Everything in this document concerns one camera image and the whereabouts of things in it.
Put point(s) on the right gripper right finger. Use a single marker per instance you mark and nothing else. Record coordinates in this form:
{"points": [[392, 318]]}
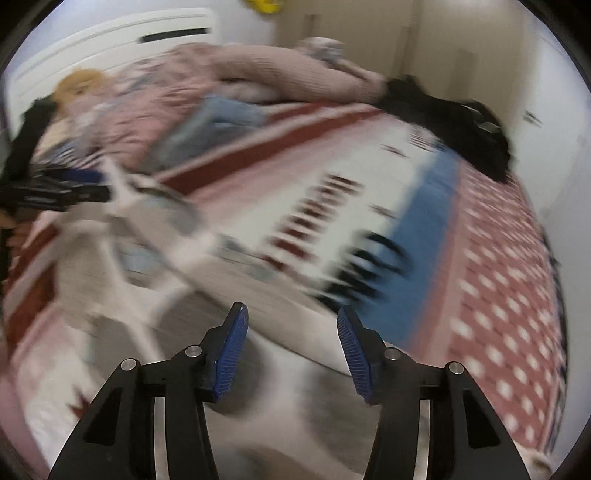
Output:
{"points": [[467, 439]]}

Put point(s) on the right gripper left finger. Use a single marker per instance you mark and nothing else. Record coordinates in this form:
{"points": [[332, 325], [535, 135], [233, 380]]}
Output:
{"points": [[114, 439]]}

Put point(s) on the cream bear print pants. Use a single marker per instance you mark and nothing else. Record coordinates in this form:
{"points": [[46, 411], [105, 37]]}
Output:
{"points": [[174, 353]]}

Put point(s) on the black clothing pile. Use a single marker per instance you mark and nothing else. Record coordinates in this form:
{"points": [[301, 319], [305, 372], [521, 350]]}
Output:
{"points": [[468, 127]]}

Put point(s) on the orange plush toy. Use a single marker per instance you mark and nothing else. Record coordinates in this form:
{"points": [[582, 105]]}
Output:
{"points": [[77, 84]]}

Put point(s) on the pink patchwork quilt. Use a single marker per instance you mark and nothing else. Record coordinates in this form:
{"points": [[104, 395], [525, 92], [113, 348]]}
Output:
{"points": [[143, 102]]}

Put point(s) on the white headboard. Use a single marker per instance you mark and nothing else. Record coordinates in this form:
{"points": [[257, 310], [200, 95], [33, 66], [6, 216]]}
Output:
{"points": [[108, 47]]}

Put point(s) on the light blue garment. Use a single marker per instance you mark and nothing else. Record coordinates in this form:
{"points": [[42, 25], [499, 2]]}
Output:
{"points": [[217, 121]]}

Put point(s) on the striped bed blanket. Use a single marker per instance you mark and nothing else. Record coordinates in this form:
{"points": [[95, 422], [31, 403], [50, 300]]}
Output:
{"points": [[323, 206]]}

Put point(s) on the white door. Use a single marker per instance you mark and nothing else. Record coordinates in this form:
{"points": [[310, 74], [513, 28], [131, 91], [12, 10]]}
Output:
{"points": [[550, 123]]}

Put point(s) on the beige wooden wardrobe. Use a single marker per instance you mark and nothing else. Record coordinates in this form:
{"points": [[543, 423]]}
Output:
{"points": [[457, 50]]}

